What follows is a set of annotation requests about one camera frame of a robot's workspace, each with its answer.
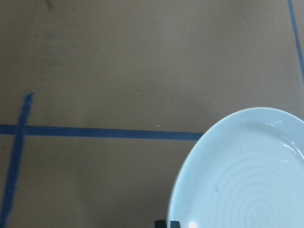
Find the light blue plate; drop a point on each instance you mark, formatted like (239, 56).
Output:
(246, 171)

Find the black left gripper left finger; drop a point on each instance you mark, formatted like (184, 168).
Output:
(160, 223)

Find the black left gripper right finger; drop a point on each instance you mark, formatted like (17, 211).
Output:
(174, 223)

